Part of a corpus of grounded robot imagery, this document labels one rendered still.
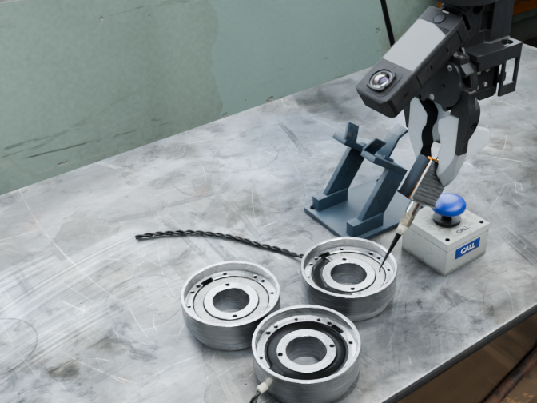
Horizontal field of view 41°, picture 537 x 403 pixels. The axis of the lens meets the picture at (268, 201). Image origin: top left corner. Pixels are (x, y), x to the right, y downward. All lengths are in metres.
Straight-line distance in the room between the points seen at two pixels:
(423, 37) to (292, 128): 0.49
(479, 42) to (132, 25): 1.74
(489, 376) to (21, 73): 1.65
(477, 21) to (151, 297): 0.45
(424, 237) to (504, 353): 0.34
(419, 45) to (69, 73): 1.74
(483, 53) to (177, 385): 0.43
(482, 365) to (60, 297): 0.60
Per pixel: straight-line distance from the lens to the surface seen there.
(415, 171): 0.77
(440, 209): 0.84
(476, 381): 1.09
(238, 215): 0.95
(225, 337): 0.74
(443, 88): 0.72
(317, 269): 0.80
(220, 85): 2.61
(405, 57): 0.69
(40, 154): 2.40
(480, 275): 0.86
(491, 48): 0.73
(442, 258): 0.84
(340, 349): 0.71
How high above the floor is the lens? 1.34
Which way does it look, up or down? 33 degrees down
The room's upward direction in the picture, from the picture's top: 3 degrees counter-clockwise
